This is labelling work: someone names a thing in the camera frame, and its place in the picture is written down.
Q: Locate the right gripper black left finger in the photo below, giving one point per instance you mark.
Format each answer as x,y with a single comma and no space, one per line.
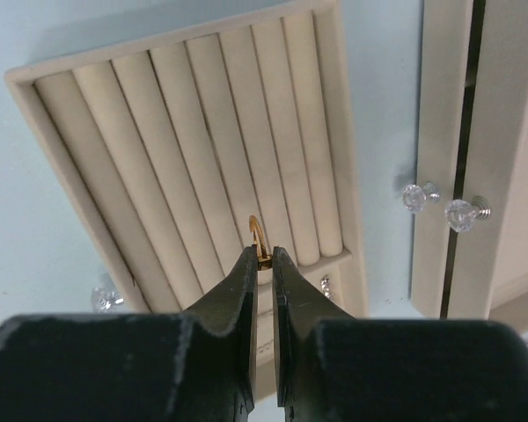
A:
218,381

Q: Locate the beige jewelry box clear case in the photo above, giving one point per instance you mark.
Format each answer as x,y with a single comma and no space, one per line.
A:
473,141

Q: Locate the clear crystal drawer knob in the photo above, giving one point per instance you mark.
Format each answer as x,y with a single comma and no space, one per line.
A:
105,300

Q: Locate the clear crystal box knob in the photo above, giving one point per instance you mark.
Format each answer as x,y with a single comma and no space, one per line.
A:
415,198
461,215

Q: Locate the beige velvet ring tray drawer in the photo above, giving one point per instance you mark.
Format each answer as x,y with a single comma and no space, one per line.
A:
167,145

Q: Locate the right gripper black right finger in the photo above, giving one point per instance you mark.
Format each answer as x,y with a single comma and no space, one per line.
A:
311,352

